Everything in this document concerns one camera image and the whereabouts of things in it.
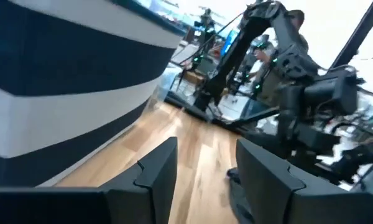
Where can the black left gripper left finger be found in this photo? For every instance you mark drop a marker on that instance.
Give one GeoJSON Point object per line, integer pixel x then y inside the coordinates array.
{"type": "Point", "coordinates": [136, 193]}

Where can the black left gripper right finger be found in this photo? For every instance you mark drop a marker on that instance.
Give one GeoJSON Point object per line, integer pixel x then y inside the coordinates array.
{"type": "Point", "coordinates": [273, 193]}

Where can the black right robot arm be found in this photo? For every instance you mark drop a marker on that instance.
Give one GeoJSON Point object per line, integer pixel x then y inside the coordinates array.
{"type": "Point", "coordinates": [236, 56]}

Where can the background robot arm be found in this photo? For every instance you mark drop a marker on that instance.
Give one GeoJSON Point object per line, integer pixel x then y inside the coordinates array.
{"type": "Point", "coordinates": [206, 21]}

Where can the person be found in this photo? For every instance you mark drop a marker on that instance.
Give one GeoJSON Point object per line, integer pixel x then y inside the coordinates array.
{"type": "Point", "coordinates": [268, 84]}

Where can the blue lit screen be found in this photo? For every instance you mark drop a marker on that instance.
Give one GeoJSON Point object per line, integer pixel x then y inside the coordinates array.
{"type": "Point", "coordinates": [229, 42]}

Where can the navy white striped basket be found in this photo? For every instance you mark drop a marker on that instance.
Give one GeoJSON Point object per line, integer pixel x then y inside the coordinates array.
{"type": "Point", "coordinates": [65, 71]}

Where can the black frame post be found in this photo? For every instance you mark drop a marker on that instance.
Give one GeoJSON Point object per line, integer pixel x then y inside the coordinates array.
{"type": "Point", "coordinates": [357, 31]}

